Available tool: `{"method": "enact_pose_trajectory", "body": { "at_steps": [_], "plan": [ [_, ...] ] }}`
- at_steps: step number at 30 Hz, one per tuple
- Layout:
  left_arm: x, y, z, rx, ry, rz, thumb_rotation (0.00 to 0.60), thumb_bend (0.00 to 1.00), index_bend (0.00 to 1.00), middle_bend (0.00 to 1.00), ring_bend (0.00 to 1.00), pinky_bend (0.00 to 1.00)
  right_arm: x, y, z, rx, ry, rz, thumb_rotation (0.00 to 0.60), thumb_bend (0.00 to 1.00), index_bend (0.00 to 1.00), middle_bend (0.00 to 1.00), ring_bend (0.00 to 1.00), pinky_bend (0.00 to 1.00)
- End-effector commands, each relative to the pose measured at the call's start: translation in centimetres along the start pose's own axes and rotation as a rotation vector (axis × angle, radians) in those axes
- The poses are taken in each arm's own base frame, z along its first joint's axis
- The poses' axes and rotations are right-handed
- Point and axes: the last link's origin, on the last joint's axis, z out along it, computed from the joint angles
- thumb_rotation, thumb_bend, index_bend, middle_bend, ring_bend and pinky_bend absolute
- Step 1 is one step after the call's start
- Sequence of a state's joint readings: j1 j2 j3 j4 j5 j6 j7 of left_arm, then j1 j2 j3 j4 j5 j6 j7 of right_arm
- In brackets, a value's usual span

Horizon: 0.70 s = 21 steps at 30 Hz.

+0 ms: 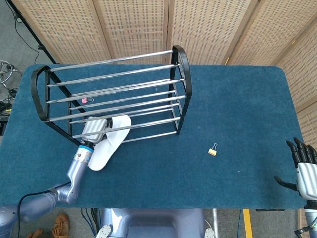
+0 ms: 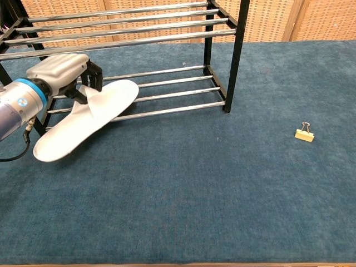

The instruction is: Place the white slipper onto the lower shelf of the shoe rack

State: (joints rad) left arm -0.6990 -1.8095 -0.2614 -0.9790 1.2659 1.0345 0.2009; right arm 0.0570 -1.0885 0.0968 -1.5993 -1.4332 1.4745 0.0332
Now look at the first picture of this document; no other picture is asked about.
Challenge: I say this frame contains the blue carpet table cover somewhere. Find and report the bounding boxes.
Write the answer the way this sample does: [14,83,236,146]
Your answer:
[0,63,308,210]

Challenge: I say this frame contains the brown suede shoe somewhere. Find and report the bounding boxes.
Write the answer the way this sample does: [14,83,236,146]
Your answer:
[51,213,71,238]
[26,229,44,238]

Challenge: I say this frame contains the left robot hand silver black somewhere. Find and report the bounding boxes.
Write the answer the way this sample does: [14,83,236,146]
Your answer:
[81,116,114,144]

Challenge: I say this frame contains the lavender robot torso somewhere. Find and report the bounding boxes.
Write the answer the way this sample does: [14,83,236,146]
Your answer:
[100,208,206,238]

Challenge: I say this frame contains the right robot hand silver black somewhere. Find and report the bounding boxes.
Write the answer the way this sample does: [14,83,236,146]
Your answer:
[274,137,317,201]

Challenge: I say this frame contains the metal table leg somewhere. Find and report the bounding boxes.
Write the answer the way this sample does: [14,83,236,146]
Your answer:
[211,208,220,236]

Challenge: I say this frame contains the black floor cables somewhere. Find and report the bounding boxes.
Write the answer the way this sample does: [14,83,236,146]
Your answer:
[0,89,18,136]

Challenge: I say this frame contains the blue cable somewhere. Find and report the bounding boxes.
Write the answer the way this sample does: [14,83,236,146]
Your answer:
[236,209,242,238]

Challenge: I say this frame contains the chrome chair base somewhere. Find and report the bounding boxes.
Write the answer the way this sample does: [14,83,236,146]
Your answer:
[0,60,22,90]

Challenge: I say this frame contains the wooden rattan folding screen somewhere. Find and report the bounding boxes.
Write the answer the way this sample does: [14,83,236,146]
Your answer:
[11,0,317,157]

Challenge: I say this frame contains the black chrome shoe rack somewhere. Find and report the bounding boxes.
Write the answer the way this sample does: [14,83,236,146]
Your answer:
[30,45,193,151]

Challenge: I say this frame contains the black cable bundle under table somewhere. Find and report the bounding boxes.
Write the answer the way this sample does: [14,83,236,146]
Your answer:
[80,208,101,236]

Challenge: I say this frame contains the white perforated robot pad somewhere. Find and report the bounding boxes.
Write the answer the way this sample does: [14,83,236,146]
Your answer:
[96,224,113,238]
[204,227,218,238]

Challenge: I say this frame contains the white slipper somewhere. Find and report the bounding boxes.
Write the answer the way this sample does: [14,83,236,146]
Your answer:
[88,115,132,172]

